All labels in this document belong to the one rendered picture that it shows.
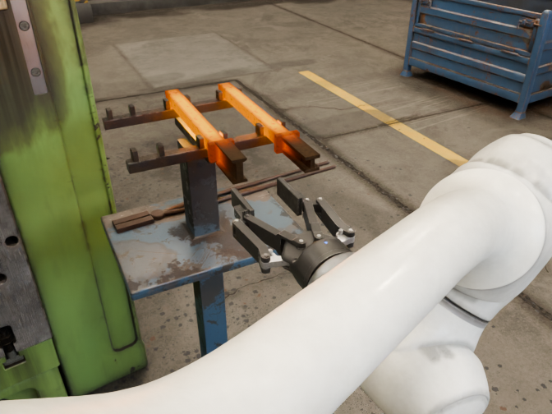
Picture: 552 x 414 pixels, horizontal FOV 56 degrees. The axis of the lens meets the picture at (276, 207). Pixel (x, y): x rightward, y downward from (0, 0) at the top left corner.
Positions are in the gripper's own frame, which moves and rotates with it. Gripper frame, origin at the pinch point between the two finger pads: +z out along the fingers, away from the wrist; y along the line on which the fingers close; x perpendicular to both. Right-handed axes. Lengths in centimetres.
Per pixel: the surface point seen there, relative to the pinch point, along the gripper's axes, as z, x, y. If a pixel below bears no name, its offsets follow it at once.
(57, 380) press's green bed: 45, -69, -39
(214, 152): 17.6, 0.3, -1.4
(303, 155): 7.6, 1.6, 10.6
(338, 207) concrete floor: 127, -100, 98
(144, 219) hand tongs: 41.0, -24.8, -11.5
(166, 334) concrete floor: 80, -100, -4
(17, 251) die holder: 44, -27, -38
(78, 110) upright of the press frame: 68, -7, -19
